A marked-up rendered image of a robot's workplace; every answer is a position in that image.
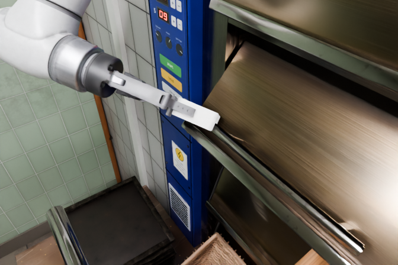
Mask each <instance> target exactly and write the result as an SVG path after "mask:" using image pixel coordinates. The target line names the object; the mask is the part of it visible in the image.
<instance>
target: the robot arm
mask: <svg viewBox="0 0 398 265"><path fill-rule="evenodd" d="M90 2H91V0H17V2H16V3H15V4H14V5H13V6H12V7H5V8H0V59H1V60H2V61H4V62H5V63H7V64H9V65H10V66H12V67H14V68H16V69H18V70H20V71H22V72H24V73H26V74H28V75H31V76H34V77H37V78H40V79H48V80H52V81H55V82H56V83H58V84H61V85H65V86H67V87H69V88H71V89H73V90H76V91H78V92H90V93H93V94H94V95H97V96H99V97H102V98H107V97H109V96H111V95H112V94H113V93H114V91H115V90H116V89H117V91H116V93H117V94H120V95H123V96H125V97H128V98H133V99H135V100H138V101H140V102H145V101H147V102H149V103H151V104H154V105H156V106H158V107H160V108H161V109H165V110H167V112H166V114H165V115H167V116H169V117H170V116H171V114H173V115H175V116H177V117H180V118H182V119H184V120H186V121H189V122H191V123H193V124H195V125H198V126H200V127H203V128H205V129H207V130H209V131H212V130H213V127H214V125H215V123H216V124H217V123H218V121H219V119H220V116H219V114H218V113H216V112H214V111H211V110H209V109H207V108H204V107H202V106H199V105H197V104H194V103H192V102H190V101H188V100H187V99H185V98H184V99H182V98H180V97H179V98H177V97H176V96H172V95H171V94H170V93H169V92H168V93H166V92H164V91H161V90H159V89H156V88H154V87H152V86H150V85H149V84H147V83H146V82H144V81H143V80H141V79H138V78H137V77H135V76H133V75H131V74H130V73H127V72H124V74H123V70H124V67H123V62H122V61H121V60H120V59H119V58H117V57H114V56H112V55H110V54H107V53H105V52H104V49H101V48H99V47H98V46H97V45H93V44H91V43H90V42H88V41H86V40H84V39H82V38H80V37H78V31H79V25H80V22H81V19H82V17H83V15H84V12H85V11H86V9H87V7H88V6H89V4H90Z"/></svg>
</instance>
